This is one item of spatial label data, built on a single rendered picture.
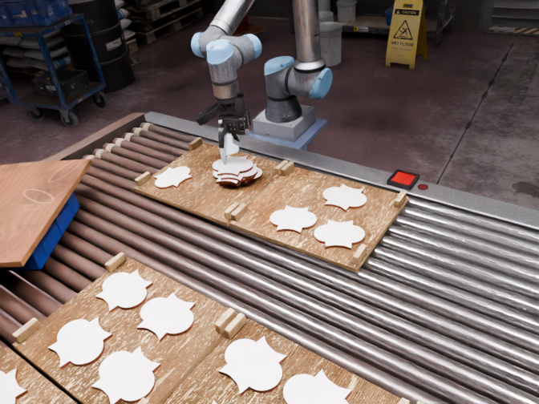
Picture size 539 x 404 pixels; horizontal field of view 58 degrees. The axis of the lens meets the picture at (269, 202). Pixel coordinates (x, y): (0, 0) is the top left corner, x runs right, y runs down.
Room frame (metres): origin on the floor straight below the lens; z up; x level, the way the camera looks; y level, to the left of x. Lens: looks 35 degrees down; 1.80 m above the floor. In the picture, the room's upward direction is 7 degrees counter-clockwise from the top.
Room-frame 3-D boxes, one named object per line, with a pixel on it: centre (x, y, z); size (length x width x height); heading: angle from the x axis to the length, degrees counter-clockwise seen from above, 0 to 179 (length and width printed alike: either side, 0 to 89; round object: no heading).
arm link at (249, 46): (1.44, 0.03, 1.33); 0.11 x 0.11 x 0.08; 51
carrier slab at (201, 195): (1.39, 0.18, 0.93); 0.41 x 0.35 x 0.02; 51
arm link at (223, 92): (1.35, 0.08, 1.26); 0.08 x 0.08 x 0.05
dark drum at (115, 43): (5.06, 1.55, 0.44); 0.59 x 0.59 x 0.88
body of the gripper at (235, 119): (1.35, 0.08, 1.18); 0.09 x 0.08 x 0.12; 72
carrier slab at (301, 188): (1.14, -0.14, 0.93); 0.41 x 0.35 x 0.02; 52
